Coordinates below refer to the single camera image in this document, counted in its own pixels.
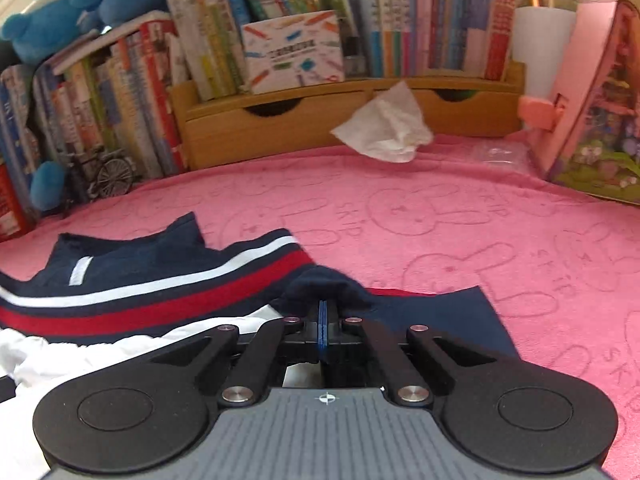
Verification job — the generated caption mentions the white pencil-print box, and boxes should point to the white pencil-print box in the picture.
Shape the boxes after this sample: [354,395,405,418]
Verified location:
[240,10,346,96]

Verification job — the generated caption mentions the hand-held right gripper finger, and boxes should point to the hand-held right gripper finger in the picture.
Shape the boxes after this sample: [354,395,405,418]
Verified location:
[150,300,324,406]
[323,301,501,407]

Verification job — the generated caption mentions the clear plastic bag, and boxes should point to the clear plastic bag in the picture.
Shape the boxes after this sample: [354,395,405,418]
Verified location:
[472,142,532,167]

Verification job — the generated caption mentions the crumpled white tissue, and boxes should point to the crumpled white tissue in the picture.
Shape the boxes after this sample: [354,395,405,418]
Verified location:
[330,81,434,163]

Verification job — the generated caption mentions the black model bicycle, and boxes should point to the black model bicycle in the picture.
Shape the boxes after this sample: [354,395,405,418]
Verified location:
[65,149,135,206]

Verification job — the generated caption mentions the pink picture box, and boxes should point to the pink picture box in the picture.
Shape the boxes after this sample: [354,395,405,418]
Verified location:
[517,0,640,206]

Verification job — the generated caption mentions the wooden drawer organizer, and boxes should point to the wooden drawer organizer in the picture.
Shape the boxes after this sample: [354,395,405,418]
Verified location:
[170,62,526,176]

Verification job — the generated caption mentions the blue plush ball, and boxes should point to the blue plush ball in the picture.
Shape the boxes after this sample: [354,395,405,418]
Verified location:
[30,160,68,211]

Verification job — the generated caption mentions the pink rabbit-print blanket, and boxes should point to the pink rabbit-print blanket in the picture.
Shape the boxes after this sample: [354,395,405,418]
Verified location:
[0,132,640,480]

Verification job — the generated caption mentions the row of thin blue booklets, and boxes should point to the row of thin blue booklets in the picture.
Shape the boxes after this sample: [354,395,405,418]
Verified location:
[0,65,42,221]

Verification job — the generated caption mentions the large blue plush toy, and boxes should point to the large blue plush toy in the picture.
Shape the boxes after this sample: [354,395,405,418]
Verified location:
[0,0,108,63]

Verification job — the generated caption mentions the navy and white jacket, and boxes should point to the navy and white jacket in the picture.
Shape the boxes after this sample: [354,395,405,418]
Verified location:
[0,212,521,401]

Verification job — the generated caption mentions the row of slim colourful books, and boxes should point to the row of slim colourful books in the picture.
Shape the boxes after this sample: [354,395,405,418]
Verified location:
[165,0,526,101]

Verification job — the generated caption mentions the row of colourful storybooks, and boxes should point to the row of colourful storybooks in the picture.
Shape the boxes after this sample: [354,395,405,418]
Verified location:
[32,20,187,181]

